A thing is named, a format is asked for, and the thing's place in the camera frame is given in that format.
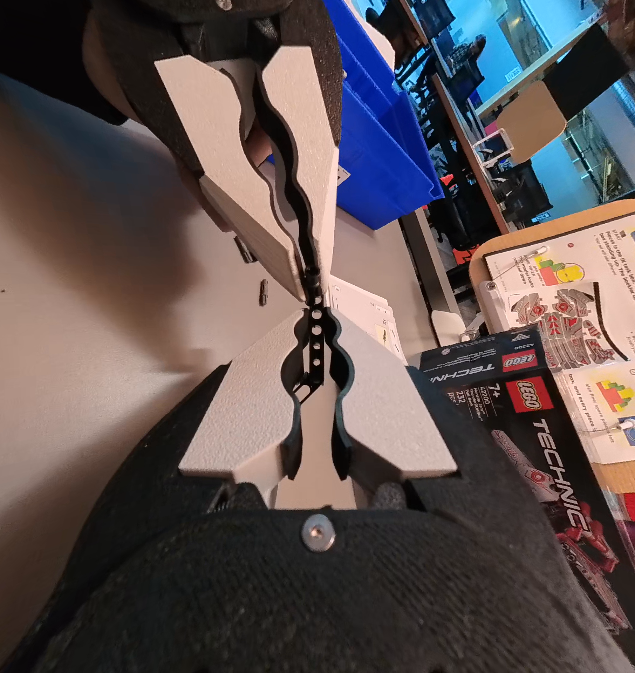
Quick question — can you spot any open instruction booklet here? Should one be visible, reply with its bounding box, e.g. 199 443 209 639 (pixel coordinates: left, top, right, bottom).
328 281 409 365

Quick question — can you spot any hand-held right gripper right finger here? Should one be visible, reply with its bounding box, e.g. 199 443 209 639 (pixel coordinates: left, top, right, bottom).
327 309 458 509

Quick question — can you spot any beige and black chair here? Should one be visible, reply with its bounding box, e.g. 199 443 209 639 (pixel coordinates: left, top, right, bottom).
495 23 632 165

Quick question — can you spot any black toy pin connector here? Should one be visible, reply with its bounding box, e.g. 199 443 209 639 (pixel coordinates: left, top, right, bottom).
304 265 327 308

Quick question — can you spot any grey red sticker sheet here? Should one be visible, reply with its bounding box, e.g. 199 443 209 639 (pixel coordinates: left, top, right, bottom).
507 281 632 372

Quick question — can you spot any brown edged table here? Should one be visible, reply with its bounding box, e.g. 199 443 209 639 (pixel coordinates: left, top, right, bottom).
396 0 511 235

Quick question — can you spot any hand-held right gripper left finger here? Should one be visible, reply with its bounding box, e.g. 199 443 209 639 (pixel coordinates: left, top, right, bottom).
178 308 311 509

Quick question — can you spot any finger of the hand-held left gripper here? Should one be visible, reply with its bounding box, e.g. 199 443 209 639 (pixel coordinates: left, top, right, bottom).
256 46 340 288
153 59 305 301

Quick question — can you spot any wooden board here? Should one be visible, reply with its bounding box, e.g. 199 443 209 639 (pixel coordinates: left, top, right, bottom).
468 200 635 495

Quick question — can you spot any person's left hand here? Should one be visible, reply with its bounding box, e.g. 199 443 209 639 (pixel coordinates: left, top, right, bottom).
82 16 230 232

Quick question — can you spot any black toy beam with holes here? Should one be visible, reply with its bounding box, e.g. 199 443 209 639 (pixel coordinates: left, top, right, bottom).
291 306 330 406

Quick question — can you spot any blue plastic bin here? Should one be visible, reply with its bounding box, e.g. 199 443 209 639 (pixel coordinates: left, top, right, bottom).
322 0 445 230

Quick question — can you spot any grey desk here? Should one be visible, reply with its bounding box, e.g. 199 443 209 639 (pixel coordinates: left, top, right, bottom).
0 66 439 673

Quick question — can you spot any printed instruction sheet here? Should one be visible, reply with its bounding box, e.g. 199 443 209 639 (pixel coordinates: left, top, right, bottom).
485 208 635 466

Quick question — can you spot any black toy set box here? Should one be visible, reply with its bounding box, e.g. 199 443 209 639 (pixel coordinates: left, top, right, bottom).
408 326 635 673

